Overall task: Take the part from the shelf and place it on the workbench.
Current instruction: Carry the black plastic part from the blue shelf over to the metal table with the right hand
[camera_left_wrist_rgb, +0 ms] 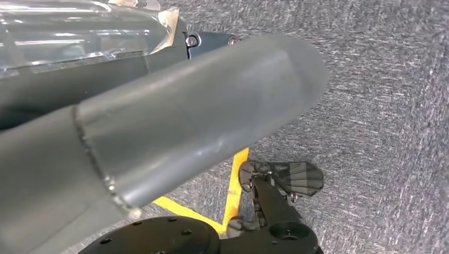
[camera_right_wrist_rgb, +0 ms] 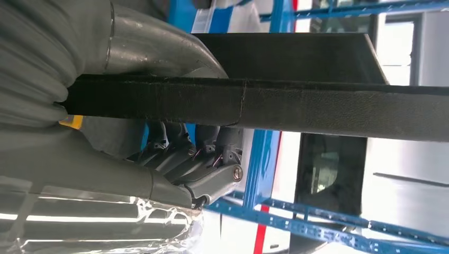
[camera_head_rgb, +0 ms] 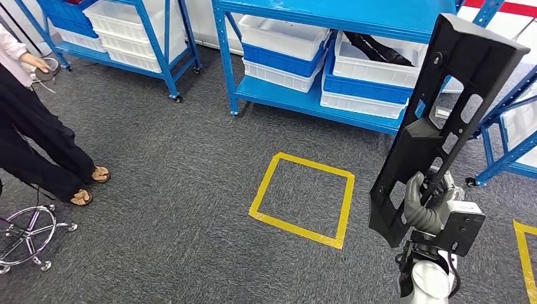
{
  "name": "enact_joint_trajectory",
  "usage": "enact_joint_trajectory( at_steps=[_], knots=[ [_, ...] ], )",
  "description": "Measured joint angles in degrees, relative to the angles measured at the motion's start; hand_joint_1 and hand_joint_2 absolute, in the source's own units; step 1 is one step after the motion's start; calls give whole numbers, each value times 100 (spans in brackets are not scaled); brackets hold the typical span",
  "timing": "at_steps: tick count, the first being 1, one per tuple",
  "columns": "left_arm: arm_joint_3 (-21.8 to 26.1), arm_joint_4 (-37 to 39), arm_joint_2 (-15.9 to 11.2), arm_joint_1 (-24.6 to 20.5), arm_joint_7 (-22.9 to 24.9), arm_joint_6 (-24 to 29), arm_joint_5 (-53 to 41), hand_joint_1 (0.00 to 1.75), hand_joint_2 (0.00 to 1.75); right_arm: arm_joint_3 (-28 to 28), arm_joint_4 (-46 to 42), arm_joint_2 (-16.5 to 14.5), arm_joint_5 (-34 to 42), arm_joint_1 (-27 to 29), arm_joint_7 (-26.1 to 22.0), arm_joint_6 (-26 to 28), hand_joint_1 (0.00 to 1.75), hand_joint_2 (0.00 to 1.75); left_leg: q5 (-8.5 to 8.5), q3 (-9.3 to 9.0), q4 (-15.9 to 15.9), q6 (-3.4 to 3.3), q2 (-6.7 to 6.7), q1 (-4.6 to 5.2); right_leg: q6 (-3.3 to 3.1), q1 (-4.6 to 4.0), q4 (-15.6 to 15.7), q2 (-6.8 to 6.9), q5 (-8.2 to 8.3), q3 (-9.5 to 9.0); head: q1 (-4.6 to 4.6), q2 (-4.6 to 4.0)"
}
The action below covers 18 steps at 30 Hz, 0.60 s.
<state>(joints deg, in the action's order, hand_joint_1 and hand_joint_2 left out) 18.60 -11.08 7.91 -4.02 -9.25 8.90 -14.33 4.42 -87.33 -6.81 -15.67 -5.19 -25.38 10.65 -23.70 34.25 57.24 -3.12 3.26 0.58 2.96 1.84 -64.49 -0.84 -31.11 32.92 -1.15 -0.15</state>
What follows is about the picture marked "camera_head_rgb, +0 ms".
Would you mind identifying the yellow floor tape square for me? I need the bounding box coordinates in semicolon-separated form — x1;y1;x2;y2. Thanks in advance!
248;151;356;251

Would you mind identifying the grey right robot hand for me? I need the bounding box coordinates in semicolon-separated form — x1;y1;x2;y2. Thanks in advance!
403;168;466;217

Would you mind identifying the person's hand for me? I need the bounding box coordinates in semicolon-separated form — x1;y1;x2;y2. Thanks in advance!
18;52;53;75

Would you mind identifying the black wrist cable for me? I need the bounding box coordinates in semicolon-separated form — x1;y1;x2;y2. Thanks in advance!
446;251;463;299

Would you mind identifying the person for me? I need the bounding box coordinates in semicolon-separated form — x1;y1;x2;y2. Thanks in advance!
0;23;111;207

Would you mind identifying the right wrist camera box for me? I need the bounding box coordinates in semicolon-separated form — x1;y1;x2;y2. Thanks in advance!
408;200;486;258

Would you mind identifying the black round stool chrome base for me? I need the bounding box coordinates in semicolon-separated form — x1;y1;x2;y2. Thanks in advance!
0;204;79;276

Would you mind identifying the white plastic crate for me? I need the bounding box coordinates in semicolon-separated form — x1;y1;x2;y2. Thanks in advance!
243;56;326;94
332;31;429;89
320;90;408;121
96;31;188;60
82;0;186;46
104;46;188;75
53;27;106;54
500;84;537;168
238;15;331;62

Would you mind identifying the black strap part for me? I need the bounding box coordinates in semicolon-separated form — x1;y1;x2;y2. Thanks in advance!
344;31;415;68

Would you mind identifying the round grey device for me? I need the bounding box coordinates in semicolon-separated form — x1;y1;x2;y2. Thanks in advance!
31;56;62;94

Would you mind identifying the blue plastic crate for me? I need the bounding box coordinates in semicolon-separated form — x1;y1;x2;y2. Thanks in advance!
242;42;329;79
37;0;100;39
322;42;415;106

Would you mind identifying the black plastic frame part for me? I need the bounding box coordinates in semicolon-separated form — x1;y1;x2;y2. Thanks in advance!
368;12;531;249

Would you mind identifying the blue metal shelf rack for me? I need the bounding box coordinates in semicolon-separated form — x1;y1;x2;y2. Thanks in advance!
464;63;537;188
12;0;203;105
210;0;504;137

